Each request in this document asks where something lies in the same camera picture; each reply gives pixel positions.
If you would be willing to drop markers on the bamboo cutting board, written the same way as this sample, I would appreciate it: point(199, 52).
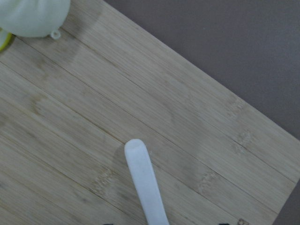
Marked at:
point(68, 106)

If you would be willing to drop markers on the lemon slice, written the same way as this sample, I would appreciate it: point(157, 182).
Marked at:
point(5, 38)

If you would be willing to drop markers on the white toy bun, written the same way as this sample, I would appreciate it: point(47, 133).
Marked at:
point(33, 18)

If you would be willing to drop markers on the white ceramic spoon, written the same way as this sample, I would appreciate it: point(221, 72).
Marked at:
point(145, 182)

